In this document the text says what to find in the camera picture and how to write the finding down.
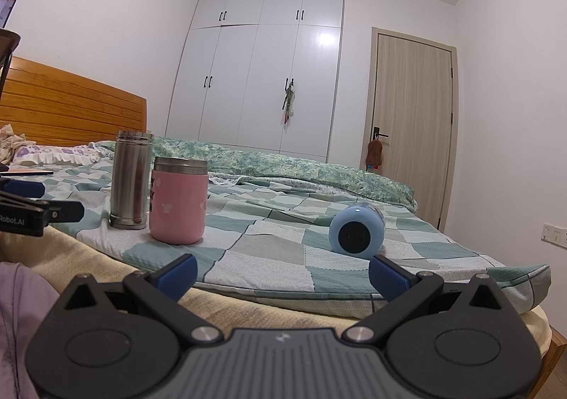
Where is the steel thermos bottle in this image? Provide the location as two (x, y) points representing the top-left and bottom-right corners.
(108, 130), (154, 230)

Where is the pink steel cup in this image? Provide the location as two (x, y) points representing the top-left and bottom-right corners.
(149, 156), (208, 246)

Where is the light blue steel cup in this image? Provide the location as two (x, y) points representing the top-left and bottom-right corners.
(329, 202), (385, 260)

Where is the beige mattress pad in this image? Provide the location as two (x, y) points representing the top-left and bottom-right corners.
(0, 225), (551, 338)

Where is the purple floral pillow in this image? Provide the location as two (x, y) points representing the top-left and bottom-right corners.
(8, 143), (112, 167)

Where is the purple garment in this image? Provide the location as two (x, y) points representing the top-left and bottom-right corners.
(0, 262), (58, 398)

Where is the orange wooden headboard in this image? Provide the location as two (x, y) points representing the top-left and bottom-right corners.
(1, 57), (147, 147)

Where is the dark chair back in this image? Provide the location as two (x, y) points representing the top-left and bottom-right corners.
(0, 29), (21, 97)

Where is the checkered green bed sheet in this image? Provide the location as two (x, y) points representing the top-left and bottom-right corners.
(7, 156), (552, 320)

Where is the laptop screen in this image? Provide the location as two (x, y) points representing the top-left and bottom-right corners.
(0, 0), (17, 29)

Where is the green floral duvet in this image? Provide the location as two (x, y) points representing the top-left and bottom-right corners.
(87, 135), (418, 212)

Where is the brown plush door hanger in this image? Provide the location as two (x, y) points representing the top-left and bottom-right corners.
(365, 138), (382, 170)

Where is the beige wooden door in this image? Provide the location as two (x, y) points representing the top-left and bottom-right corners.
(360, 28), (459, 230)

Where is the white wardrobe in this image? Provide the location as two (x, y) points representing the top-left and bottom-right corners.
(165, 0), (344, 161)

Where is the green charm on wardrobe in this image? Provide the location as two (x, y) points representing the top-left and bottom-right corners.
(282, 78), (295, 127)

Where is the white wall socket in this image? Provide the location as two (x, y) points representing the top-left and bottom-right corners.
(541, 223), (567, 248)

